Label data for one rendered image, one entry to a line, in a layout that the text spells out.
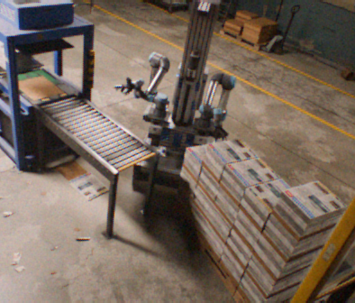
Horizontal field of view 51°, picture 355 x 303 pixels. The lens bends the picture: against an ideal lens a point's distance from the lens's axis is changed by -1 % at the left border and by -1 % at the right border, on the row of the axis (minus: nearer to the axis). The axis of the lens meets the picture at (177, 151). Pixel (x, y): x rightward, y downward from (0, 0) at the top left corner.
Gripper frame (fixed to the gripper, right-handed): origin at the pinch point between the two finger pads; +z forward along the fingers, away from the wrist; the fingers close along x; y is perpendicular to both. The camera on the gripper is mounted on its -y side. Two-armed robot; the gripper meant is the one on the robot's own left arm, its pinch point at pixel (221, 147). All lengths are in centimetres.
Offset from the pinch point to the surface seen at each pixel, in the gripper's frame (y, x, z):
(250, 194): -59, 18, 28
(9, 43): 94, 157, -108
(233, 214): -36, 17, 50
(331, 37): 325, -563, -145
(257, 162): -34.7, -11.9, 11.5
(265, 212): -76, 17, 38
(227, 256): -24, 17, 93
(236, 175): -42.3, 16.6, 16.0
